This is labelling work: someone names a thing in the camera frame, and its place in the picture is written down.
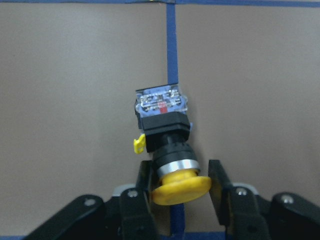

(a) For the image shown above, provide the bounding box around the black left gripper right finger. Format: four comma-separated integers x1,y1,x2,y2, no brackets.
208,159,320,240

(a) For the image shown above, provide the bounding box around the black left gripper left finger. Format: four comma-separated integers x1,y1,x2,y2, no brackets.
25,160,160,240

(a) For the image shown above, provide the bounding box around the yellow push button switch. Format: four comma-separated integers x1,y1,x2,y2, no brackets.
133,83,212,206

